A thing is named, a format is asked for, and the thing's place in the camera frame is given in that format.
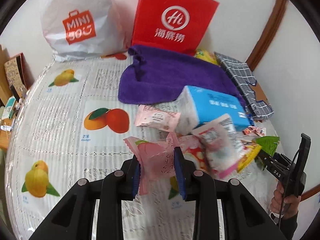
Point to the red paper Haidilao bag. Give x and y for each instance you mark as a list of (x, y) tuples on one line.
[(177, 25)]

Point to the purple towel tray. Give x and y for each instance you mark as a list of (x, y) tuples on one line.
[(158, 75)]

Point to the pink peach snack packet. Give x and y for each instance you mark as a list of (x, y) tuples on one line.
[(156, 159)]

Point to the person's right hand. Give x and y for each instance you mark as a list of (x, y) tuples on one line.
[(287, 206)]

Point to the yellow triangular snack packet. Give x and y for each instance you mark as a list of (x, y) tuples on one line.
[(248, 154)]

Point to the patterned brown box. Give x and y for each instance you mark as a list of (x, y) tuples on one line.
[(16, 73)]

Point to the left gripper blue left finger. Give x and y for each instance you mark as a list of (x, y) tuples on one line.
[(134, 177)]

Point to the green triangular snack packet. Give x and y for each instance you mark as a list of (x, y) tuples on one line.
[(269, 145)]

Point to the fruit print tablecloth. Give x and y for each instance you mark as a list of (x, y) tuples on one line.
[(50, 128)]

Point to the pink yellow snack bag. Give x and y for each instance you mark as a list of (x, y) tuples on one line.
[(193, 150)]

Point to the long pink white candy packet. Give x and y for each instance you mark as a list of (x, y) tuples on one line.
[(254, 130)]

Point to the brown wooden door frame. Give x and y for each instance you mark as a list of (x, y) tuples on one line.
[(268, 34)]

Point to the white Miniso plastic bag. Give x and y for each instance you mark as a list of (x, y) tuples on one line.
[(80, 29)]

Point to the blue tissue pack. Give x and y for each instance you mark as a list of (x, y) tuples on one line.
[(198, 106)]

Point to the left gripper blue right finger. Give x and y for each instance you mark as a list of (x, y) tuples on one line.
[(180, 171)]

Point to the yellow chips bag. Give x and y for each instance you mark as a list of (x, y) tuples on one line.
[(206, 56)]

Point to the pink white wafer packet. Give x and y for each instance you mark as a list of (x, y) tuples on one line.
[(149, 116)]

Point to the grey checked star cloth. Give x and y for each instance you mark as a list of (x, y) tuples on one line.
[(240, 74)]

